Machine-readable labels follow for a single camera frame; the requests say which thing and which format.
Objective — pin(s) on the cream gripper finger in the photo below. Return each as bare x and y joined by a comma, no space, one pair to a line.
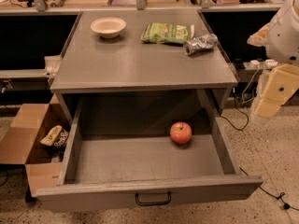
259,39
282,83

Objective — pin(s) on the red apple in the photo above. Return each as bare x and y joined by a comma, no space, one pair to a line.
181,133

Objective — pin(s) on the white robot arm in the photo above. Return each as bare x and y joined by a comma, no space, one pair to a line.
280,37

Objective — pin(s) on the grey cabinet counter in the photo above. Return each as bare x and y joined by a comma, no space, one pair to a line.
125,63

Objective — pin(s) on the open grey bottom drawer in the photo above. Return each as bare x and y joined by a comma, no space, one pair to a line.
120,146

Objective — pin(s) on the white power strip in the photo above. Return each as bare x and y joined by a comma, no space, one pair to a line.
267,64

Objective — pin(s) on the crushed silver can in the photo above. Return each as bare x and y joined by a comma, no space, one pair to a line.
200,43

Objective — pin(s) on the green chip bag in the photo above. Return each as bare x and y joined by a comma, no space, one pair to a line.
167,33

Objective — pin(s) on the white paper bowl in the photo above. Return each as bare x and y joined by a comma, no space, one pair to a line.
108,27

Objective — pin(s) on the snack bag in box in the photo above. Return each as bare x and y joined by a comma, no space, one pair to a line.
56,137

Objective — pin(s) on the open cardboard box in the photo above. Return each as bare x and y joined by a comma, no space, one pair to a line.
21,144

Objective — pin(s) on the black drawer handle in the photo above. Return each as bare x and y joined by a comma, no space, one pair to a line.
153,199

